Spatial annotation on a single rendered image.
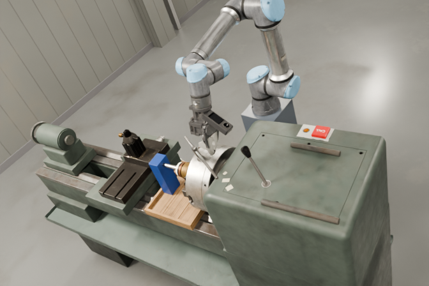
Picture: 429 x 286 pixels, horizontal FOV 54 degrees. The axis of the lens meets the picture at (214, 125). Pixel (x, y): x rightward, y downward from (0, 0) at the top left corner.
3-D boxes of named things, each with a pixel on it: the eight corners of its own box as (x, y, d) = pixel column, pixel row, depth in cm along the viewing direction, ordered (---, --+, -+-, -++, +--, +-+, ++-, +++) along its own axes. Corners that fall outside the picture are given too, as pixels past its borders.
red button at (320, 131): (331, 130, 173) (330, 126, 171) (325, 140, 169) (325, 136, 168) (316, 128, 176) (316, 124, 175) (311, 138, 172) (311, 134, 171)
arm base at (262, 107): (261, 95, 229) (257, 80, 223) (285, 100, 220) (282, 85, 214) (246, 112, 221) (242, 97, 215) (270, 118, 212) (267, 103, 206)
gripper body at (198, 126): (202, 127, 169) (196, 99, 163) (219, 130, 164) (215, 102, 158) (190, 136, 163) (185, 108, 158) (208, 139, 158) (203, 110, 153)
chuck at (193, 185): (246, 170, 211) (225, 131, 189) (219, 225, 196) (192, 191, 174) (231, 166, 215) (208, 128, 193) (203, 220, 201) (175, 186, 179)
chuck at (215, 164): (252, 171, 209) (231, 133, 187) (225, 227, 194) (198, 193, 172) (246, 170, 211) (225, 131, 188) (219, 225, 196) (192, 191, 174)
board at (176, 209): (228, 176, 223) (226, 171, 221) (192, 230, 202) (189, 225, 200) (184, 165, 239) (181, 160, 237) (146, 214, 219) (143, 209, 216)
